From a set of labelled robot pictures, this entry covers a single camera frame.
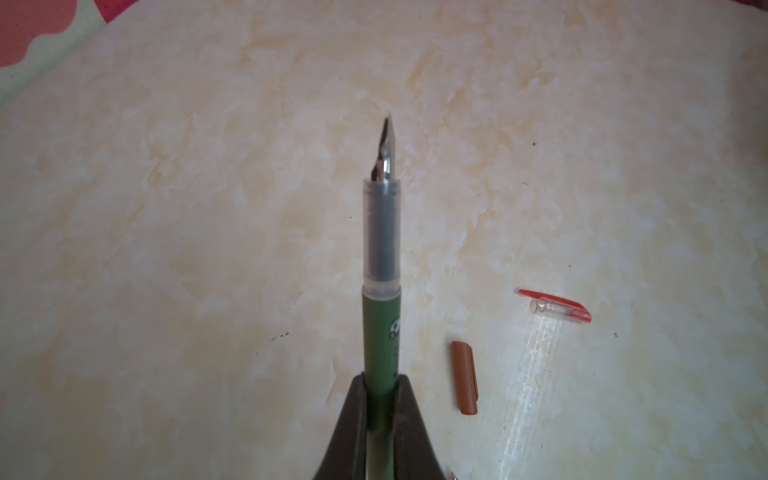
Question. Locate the brown pen cap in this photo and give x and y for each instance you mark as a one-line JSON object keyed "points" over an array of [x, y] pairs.
{"points": [[464, 375]]}

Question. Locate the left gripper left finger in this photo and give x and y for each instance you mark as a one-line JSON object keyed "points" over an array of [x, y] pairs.
{"points": [[346, 455]]}

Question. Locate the green fountain pen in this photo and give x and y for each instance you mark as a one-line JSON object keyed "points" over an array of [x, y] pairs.
{"points": [[381, 302]]}

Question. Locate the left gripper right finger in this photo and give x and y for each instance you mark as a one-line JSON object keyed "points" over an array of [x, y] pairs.
{"points": [[413, 455]]}

